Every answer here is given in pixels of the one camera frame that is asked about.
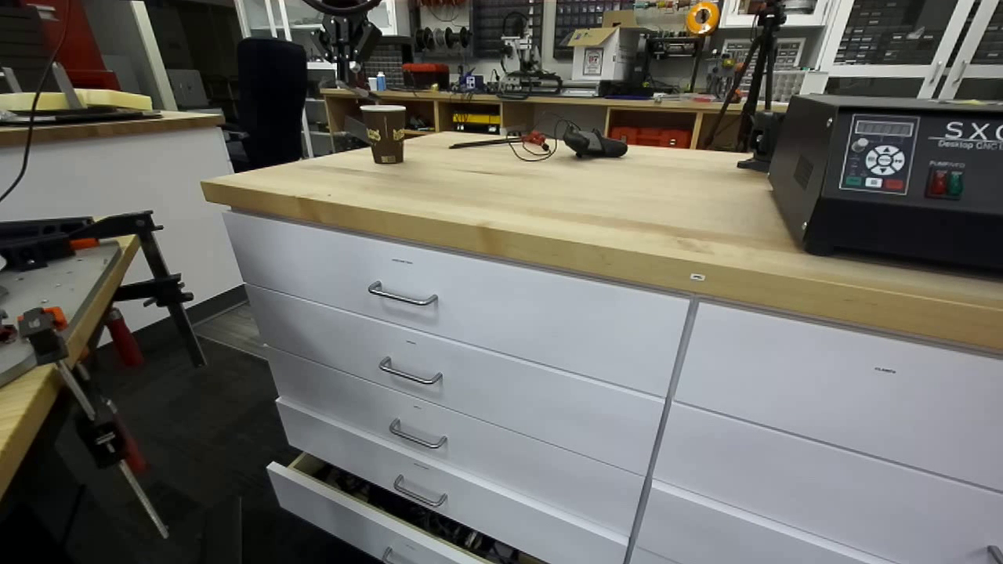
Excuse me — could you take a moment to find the black office chair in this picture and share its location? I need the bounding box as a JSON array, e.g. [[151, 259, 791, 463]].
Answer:
[[229, 38, 307, 171]]

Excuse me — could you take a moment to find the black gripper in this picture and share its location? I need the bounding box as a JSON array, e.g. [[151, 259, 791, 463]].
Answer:
[[318, 13, 384, 88]]

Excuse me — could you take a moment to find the wooden side workbench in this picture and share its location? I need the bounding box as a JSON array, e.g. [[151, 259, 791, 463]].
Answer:
[[0, 234, 137, 495]]

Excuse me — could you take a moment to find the black handheld controller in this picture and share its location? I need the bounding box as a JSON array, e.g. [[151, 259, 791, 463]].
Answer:
[[565, 129, 627, 161]]

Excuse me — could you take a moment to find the thin black cable loop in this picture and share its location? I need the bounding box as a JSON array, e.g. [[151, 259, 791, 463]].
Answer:
[[509, 135, 557, 165]]

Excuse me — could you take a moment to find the black control box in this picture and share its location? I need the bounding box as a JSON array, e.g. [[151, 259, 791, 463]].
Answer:
[[768, 93, 1003, 272]]

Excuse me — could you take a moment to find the brown paper coffee cup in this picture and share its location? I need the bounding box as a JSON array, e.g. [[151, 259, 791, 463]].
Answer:
[[362, 103, 408, 164]]

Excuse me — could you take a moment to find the red black bar clamp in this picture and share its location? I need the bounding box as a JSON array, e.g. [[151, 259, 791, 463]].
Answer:
[[20, 307, 170, 540]]

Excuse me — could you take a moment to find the black camera tripod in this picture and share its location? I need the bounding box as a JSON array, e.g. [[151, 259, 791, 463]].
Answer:
[[713, 0, 788, 171]]

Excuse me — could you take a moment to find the wooden back shelf bench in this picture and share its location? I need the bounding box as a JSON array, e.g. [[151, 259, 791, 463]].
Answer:
[[323, 88, 743, 152]]

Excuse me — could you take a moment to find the red handled T wrench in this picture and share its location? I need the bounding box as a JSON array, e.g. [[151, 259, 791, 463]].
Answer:
[[447, 129, 548, 152]]

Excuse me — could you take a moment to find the white drawer cabinet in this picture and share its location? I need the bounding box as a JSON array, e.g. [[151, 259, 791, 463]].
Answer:
[[226, 212, 1003, 564]]

